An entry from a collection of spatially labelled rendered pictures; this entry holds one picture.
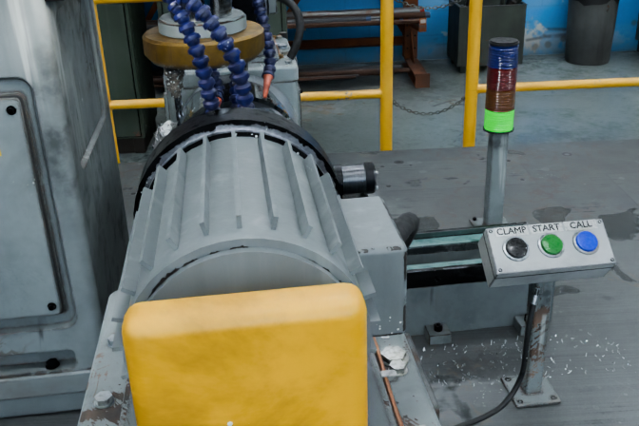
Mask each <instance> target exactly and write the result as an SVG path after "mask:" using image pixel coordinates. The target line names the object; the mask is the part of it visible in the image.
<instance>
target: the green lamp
mask: <svg viewBox="0 0 639 426"><path fill-rule="evenodd" d="M513 116H514V110H513V111H510V112H505V113H498V112H491V111H489V110H487V109H486V108H485V116H484V117H485V118H484V119H485V120H484V128H485V129H486V130H489V131H491V132H508V131H511V130H513Z"/></svg>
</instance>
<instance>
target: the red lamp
mask: <svg viewBox="0 0 639 426"><path fill-rule="evenodd" d="M487 67H488V66H487ZM487 72H488V73H487V84H486V88H488V89H490V90H494V91H510V90H514V89H516V78H517V77H516V76H517V74H516V73H517V67H516V68H512V69H495V68H490V67H488V68H487Z"/></svg>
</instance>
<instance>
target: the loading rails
mask: <svg viewBox="0 0 639 426"><path fill-rule="evenodd" d="M519 225H529V223H527V222H521V223H500V224H489V225H479V226H468V227H457V228H446V229H436V230H425V231H417V233H416V235H415V237H414V239H413V241H412V243H411V245H410V246H409V248H408V250H407V288H406V330H405V332H404V333H409V334H410V336H418V335H425V337H426V339H427V341H428V343H429V345H437V344H445V343H451V342H452V334H451V332H455V331H465V330H474V329H483V328H493V327H501V326H511V325H513V326H514V327H515V329H516V330H517V332H518V334H519V335H520V336H524V334H525V323H526V313H527V302H528V292H529V285H528V284H520V285H510V286H500V287H491V288H490V287H488V283H487V280H486V276H485V272H484V268H483V264H482V260H481V256H480V252H479V248H478V242H479V240H480V239H481V237H482V235H483V231H485V230H486V229H487V228H497V227H508V226H519Z"/></svg>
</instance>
